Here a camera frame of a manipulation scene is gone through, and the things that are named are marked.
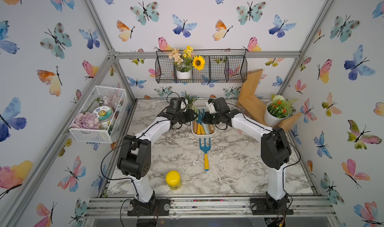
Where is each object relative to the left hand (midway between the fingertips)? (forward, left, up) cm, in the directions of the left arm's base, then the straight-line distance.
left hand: (198, 114), depth 90 cm
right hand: (-1, -2, -2) cm, 3 cm away
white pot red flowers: (-4, -44, +7) cm, 45 cm away
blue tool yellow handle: (-1, -1, -15) cm, 15 cm away
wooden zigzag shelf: (+15, -41, -11) cm, 45 cm away
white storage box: (+2, +2, -13) cm, 13 cm away
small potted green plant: (+19, +5, -7) cm, 21 cm away
